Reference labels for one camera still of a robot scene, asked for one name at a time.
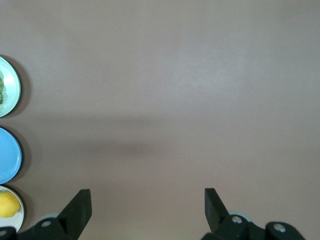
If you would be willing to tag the pale green round plate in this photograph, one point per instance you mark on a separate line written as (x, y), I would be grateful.
(11, 85)

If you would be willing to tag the green lettuce leaf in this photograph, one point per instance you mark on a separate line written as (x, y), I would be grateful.
(1, 87)

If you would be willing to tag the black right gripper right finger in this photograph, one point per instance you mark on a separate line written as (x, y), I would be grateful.
(217, 215)

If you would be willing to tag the yellow lemon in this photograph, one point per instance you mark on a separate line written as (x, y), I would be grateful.
(8, 203)

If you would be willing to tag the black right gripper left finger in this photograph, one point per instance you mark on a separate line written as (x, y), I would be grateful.
(75, 217)

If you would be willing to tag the beige round plate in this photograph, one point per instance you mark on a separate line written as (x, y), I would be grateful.
(20, 220)

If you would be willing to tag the blue round plate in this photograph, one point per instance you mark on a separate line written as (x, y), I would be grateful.
(8, 155)

